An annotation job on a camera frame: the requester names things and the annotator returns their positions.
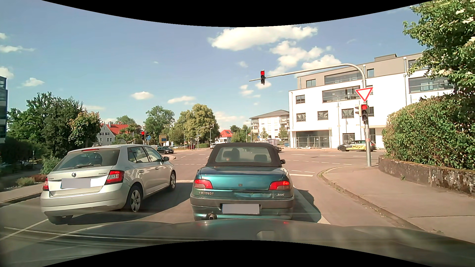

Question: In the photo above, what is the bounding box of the dark glass building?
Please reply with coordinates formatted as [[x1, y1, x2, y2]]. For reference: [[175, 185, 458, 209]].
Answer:
[[0, 76, 8, 144]]

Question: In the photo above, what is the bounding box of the dark car with yellow stripe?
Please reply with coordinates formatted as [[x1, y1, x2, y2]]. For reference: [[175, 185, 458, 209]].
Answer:
[[337, 140, 377, 152]]

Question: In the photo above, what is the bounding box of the row of trees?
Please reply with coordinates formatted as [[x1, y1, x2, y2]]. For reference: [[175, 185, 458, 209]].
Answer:
[[115, 103, 220, 148]]

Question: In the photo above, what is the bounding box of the white house with red roof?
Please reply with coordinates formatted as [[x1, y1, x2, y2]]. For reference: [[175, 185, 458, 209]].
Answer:
[[96, 122, 130, 146]]

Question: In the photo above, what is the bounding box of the grey paved pavement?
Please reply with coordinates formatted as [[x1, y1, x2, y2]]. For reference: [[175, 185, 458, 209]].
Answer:
[[318, 160, 475, 243]]

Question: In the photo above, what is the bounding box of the group of trees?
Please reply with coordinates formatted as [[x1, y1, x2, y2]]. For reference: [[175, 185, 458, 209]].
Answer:
[[0, 92, 102, 175]]

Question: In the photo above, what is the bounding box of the silver hatchback car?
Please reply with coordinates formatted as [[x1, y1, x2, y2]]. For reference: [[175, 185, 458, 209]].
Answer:
[[40, 144, 177, 224]]

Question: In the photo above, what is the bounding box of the car's own bonnet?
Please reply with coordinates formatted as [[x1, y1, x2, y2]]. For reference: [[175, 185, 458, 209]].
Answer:
[[0, 218, 475, 267]]

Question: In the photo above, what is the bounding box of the grey asphalt road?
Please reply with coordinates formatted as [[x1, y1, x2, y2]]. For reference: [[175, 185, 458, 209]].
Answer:
[[0, 148, 399, 242]]

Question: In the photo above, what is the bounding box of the green hedge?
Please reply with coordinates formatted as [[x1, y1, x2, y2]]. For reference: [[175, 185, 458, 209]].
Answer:
[[382, 94, 475, 170]]

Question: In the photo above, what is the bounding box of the large leafy tree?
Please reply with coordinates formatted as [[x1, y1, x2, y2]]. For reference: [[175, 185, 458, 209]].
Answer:
[[403, 0, 475, 108]]

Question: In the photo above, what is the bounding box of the traffic light with give-way sign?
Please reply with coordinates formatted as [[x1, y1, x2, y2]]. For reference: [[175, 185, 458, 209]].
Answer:
[[249, 63, 374, 167]]

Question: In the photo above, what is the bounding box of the lamp post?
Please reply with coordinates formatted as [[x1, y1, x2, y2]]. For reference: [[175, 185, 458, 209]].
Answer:
[[197, 125, 214, 150]]

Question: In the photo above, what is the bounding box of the white and grey building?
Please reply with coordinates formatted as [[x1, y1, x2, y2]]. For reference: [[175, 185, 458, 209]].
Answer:
[[288, 52, 454, 149]]

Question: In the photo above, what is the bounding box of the white building with grey roof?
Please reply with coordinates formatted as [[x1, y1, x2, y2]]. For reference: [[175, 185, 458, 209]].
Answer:
[[249, 109, 290, 143]]

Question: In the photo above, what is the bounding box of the low stone wall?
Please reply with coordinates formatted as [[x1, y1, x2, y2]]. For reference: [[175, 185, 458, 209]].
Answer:
[[378, 156, 475, 196]]

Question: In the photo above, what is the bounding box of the teal convertible car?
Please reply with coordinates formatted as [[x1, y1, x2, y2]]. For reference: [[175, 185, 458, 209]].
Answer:
[[190, 142, 295, 222]]

